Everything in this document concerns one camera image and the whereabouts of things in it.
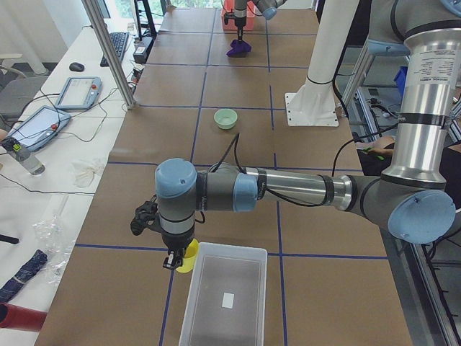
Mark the red cylinder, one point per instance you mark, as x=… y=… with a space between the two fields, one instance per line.
x=21 y=318

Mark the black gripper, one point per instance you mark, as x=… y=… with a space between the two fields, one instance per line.
x=240 y=21
x=175 y=243

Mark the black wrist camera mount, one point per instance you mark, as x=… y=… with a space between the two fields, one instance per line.
x=146 y=217

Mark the light green ceramic bowl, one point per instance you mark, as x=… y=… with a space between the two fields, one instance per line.
x=225 y=118

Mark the crumpled clear plastic bag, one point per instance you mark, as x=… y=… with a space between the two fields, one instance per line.
x=54 y=241

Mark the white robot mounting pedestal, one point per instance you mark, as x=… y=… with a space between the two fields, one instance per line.
x=314 y=104

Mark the black power adapter box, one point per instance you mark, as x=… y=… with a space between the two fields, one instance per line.
x=143 y=50

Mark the clear water bottle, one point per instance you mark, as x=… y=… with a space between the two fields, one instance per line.
x=23 y=156

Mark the black computer keyboard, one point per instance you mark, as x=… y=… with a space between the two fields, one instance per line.
x=119 y=41

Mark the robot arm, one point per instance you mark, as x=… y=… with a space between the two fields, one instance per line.
x=270 y=131
x=267 y=8

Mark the teach pendant tablet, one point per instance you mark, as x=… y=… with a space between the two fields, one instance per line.
x=79 y=93
x=40 y=128

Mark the upper teach pendant tablet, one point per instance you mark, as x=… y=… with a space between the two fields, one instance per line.
x=79 y=93

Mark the purple cloth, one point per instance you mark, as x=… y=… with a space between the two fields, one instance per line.
x=239 y=49

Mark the folded dark blue umbrella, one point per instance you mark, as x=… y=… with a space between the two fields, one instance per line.
x=25 y=273

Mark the yellow plastic cup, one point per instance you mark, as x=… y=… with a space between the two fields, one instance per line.
x=189 y=257

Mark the clear plastic storage box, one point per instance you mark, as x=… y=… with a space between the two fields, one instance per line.
x=227 y=296

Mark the grey office chair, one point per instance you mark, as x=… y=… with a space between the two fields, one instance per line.
x=17 y=90

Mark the pink plastic bin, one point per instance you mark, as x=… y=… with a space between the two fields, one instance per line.
x=230 y=25

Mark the lower teach pendant tablet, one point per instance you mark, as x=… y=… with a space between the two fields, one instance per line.
x=40 y=128

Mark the black computer mouse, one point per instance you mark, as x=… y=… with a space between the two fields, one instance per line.
x=76 y=67

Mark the aluminium frame post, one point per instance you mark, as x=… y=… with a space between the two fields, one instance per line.
x=97 y=22

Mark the white side desk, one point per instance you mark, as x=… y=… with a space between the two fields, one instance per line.
x=90 y=136

